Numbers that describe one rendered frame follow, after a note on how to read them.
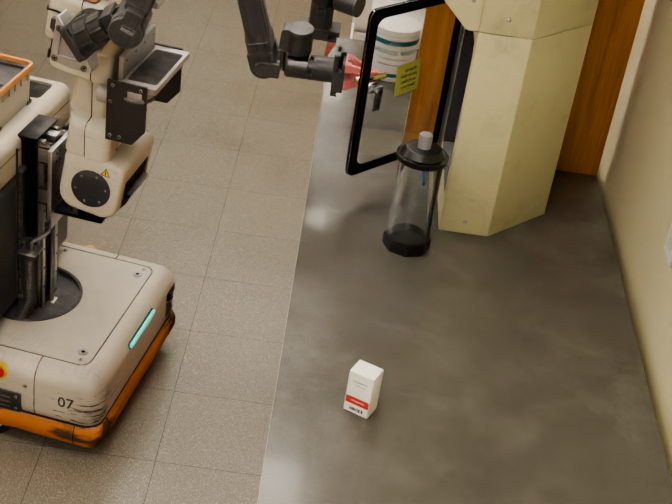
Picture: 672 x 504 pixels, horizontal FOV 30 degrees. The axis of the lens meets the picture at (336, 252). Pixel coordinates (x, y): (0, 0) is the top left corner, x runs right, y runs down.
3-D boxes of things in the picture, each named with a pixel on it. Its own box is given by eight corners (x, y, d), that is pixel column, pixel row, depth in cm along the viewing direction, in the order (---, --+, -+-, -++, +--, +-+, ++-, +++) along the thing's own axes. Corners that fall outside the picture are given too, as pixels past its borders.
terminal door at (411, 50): (437, 146, 301) (468, -13, 280) (346, 177, 282) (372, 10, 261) (434, 144, 302) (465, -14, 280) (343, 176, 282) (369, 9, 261)
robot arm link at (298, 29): (260, 54, 285) (253, 75, 278) (263, 10, 277) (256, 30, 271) (312, 62, 284) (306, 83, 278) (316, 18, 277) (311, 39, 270)
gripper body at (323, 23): (339, 40, 301) (343, 11, 297) (297, 33, 301) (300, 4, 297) (340, 29, 307) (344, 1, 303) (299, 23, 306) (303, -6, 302)
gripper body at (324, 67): (343, 55, 274) (309, 51, 274) (337, 97, 280) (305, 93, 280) (344, 44, 280) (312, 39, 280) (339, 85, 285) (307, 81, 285)
